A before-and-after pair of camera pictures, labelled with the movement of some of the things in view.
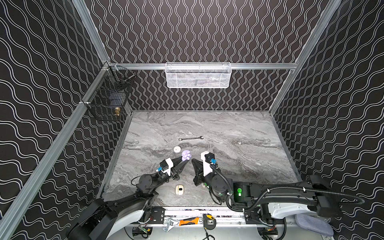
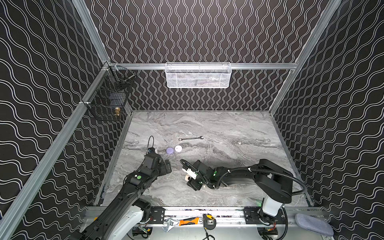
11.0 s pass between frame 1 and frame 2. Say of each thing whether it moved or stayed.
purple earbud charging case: moved
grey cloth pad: stayed
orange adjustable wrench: stayed
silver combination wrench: stayed
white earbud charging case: stayed
